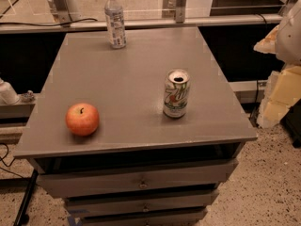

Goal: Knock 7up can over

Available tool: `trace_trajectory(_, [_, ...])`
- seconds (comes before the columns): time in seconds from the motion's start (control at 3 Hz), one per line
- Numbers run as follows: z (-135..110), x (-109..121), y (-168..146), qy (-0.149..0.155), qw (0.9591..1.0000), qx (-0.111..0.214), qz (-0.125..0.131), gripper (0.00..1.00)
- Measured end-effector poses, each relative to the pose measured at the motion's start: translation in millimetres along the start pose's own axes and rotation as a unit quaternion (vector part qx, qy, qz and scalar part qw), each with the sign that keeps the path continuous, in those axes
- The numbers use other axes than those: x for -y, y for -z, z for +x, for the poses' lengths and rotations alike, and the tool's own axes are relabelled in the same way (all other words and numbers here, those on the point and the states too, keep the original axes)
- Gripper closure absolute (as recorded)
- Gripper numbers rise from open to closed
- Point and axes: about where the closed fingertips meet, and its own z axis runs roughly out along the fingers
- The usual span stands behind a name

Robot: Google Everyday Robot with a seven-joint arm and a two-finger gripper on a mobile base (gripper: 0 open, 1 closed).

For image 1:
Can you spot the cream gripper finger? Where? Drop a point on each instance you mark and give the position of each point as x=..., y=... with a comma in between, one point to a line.
x=283, y=90
x=268, y=44

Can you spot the white green 7up can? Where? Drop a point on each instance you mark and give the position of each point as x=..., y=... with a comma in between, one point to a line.
x=177, y=86

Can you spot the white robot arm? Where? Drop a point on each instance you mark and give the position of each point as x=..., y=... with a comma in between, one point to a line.
x=288, y=40

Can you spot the grey drawer cabinet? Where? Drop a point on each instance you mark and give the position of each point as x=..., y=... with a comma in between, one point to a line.
x=127, y=87

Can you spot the clear plastic water bottle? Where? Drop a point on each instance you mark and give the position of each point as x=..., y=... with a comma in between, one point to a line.
x=115, y=23

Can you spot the bottom grey drawer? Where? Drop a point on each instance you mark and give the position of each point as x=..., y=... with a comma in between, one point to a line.
x=155, y=218

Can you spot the grey drawer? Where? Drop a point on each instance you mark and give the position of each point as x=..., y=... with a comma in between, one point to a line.
x=155, y=218
x=99, y=182
x=109, y=205

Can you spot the red apple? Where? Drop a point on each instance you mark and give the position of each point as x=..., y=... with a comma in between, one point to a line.
x=82, y=119

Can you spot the middle grey drawer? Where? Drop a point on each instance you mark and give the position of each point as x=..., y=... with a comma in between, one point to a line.
x=109, y=205

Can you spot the top grey drawer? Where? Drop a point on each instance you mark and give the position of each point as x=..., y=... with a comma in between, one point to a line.
x=99, y=182

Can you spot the black stand leg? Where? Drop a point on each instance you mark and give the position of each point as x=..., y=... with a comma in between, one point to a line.
x=22, y=217

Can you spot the metal frame rail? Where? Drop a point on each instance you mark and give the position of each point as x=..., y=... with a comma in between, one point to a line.
x=90, y=25

